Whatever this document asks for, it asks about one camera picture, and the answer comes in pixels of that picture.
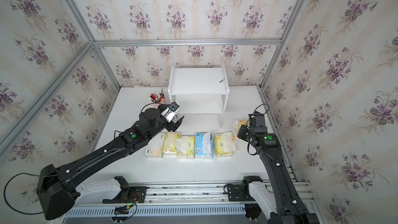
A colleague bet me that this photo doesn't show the white tissue pack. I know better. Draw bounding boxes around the white tissue pack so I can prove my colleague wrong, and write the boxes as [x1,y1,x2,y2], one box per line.
[145,133,165,158]

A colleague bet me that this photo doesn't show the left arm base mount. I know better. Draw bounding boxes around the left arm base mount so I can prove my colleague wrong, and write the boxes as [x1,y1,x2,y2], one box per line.
[102,176,148,204]

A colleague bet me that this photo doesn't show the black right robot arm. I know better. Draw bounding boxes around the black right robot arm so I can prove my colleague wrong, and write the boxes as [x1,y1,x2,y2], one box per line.
[237,109,320,224]

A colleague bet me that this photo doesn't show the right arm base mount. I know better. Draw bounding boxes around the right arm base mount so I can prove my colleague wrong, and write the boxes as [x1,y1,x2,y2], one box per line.
[223,176,263,202]

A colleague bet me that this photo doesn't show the orange tissue pack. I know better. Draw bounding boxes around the orange tissue pack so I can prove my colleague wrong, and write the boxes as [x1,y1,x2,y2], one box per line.
[231,119,247,144]

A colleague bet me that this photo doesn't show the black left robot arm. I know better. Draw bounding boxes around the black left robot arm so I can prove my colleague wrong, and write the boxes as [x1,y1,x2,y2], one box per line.
[35,102,183,220]

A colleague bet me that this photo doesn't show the pink pen cup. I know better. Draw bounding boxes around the pink pen cup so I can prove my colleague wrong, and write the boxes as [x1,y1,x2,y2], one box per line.
[158,99,170,105]

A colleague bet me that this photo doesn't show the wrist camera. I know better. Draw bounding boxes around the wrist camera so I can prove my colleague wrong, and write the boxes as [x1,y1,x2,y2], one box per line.
[158,102,180,122]
[248,111,268,133]

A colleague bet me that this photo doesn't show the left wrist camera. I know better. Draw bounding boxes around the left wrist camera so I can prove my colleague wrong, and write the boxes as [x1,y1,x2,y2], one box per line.
[158,102,180,122]

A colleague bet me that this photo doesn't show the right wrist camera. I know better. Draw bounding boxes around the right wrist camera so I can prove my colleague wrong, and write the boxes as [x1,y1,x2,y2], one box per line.
[248,111,268,133]

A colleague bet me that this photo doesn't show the blue tissue pack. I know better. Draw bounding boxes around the blue tissue pack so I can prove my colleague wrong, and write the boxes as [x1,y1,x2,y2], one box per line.
[194,132,214,159]

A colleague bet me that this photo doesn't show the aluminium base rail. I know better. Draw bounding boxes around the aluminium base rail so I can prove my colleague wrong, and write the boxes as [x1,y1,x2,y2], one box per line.
[46,181,324,224]

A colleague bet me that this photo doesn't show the white two-tier shelf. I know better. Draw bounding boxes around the white two-tier shelf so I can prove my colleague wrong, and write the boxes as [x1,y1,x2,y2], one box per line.
[167,65,230,127]

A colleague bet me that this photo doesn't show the pens in cup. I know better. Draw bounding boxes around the pens in cup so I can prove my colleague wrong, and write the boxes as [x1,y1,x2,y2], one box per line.
[150,88,165,104]

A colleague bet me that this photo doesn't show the yellow tissue pack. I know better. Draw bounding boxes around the yellow tissue pack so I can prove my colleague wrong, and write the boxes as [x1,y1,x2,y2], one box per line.
[162,132,181,156]
[176,136,195,159]
[214,132,236,158]

